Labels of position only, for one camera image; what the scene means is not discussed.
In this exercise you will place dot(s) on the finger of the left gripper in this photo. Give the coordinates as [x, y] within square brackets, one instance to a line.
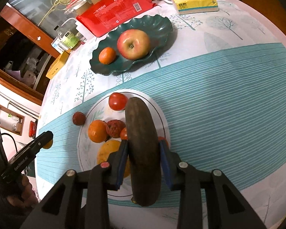
[37, 144]

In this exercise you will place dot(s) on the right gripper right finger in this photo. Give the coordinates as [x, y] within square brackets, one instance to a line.
[226, 206]

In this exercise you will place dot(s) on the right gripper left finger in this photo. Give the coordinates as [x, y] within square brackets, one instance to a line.
[80, 199]

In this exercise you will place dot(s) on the small orange kumquat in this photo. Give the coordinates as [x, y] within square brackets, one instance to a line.
[48, 145]

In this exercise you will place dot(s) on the dark red date fruit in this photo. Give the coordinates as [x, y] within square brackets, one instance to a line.
[78, 118]

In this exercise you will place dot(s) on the yellow lemon fruit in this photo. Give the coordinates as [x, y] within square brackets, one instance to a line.
[106, 149]

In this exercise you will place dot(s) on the large orange mandarin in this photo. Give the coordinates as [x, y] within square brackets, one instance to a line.
[97, 131]

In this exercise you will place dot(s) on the dark red wrinkled fruit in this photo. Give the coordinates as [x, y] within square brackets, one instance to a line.
[114, 128]

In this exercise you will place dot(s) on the dark overripe banana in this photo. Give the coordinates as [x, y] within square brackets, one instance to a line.
[144, 153]

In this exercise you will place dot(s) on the red tomato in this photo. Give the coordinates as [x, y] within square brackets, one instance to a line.
[117, 101]

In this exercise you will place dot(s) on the left hand holding gripper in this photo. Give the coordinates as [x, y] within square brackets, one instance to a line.
[27, 199]

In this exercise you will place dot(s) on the yellow flat box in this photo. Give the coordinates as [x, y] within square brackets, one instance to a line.
[57, 65]

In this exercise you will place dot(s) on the green label glass bottle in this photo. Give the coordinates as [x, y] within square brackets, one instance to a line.
[67, 36]

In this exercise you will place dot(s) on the orange mandarin in green plate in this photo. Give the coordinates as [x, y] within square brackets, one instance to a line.
[107, 56]

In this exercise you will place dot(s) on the tree pattern tablecloth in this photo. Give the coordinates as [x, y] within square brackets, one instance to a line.
[221, 84]

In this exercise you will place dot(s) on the red yellow apple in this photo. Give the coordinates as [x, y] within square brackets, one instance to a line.
[133, 44]

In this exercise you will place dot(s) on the red paper cup package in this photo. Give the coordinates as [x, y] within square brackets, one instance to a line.
[98, 17]

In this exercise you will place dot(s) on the dark green scalloped plate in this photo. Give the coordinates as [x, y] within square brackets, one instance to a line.
[158, 28]

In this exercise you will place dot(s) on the yellow tissue pack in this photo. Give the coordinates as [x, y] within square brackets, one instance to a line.
[195, 6]

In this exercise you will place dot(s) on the red wall object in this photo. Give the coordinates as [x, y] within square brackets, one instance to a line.
[32, 129]

